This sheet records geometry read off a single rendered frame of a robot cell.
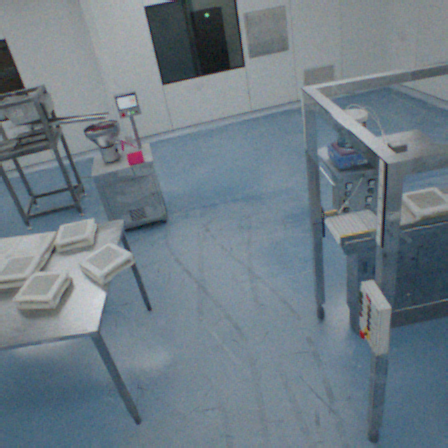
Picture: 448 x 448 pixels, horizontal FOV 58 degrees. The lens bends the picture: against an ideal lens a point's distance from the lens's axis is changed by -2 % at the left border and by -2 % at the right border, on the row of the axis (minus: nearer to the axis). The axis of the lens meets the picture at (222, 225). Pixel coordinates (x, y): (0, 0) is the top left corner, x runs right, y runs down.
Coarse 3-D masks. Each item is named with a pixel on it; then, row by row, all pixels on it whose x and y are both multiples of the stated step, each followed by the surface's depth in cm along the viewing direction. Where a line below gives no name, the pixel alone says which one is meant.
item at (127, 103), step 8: (120, 96) 414; (128, 96) 415; (136, 96) 418; (120, 104) 418; (128, 104) 419; (136, 104) 421; (120, 112) 422; (128, 112) 424; (136, 112) 425; (136, 136) 442
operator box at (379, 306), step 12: (372, 288) 161; (372, 300) 156; (384, 300) 155; (384, 312) 152; (360, 324) 177; (372, 324) 161; (384, 324) 156; (372, 336) 164; (384, 336) 160; (372, 348) 167; (384, 348) 163
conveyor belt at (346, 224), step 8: (336, 216) 256; (344, 216) 254; (352, 216) 253; (408, 216) 243; (328, 224) 252; (336, 224) 248; (344, 224) 247; (352, 224) 246; (360, 224) 244; (336, 232) 242; (344, 232) 240; (352, 232) 239; (336, 240) 240
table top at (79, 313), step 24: (96, 240) 281; (120, 240) 279; (48, 264) 266; (72, 264) 261; (72, 288) 240; (96, 288) 236; (0, 312) 232; (24, 312) 229; (48, 312) 225; (72, 312) 222; (96, 312) 219; (0, 336) 215; (24, 336) 212; (48, 336) 209; (72, 336) 208
